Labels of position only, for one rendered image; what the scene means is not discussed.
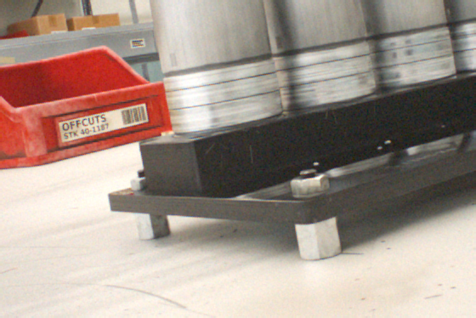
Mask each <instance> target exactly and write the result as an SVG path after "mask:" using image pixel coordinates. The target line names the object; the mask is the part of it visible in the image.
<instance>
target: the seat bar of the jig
mask: <svg viewBox="0 0 476 318"><path fill-rule="evenodd" d="M455 77H456V78H454V79H450V80H446V81H443V82H435V83H431V84H426V85H422V86H417V87H411V88H402V89H396V90H390V91H384V92H377V93H375V94H376V95H377V96H374V97H371V98H368V99H361V100H357V101H353V102H348V103H344V104H340V105H335V106H331V107H326V108H320V109H314V110H309V111H299V112H291V113H283V114H282V116H284V117H282V118H280V119H277V120H274V121H270V122H264V123H259V124H255V125H251V126H246V127H243V128H234V129H229V130H224V131H219V132H214V133H204V134H197V135H190V136H182V138H174V135H175V134H176V133H169V134H165V135H162V136H157V138H154V139H147V140H144V141H142V142H140V143H139V148H140V153H141V157H142V163H143V167H144V176H145V181H146V185H147V190H207V189H211V188H213V187H217V186H220V185H226V184H228V183H233V182H236V181H239V180H243V179H248V178H251V177H254V176H258V175H261V174H265V173H271V172H274V171H277V170H281V169H283V168H286V167H289V166H293V165H297V164H299V163H303V162H308V161H312V160H314V159H318V158H322V157H325V156H331V155H334V154H337V153H341V152H344V151H347V150H353V149H357V148H360V147H363V146H367V145H372V144H375V143H378V142H383V141H385V140H389V139H394V138H398V136H401V135H404V134H408V133H414V132H417V131H420V130H423V129H427V128H432V127H435V126H439V125H442V124H445V123H449V122H454V121H458V120H462V119H464V118H468V117H471V116H476V72H471V73H466V74H460V75H455Z"/></svg>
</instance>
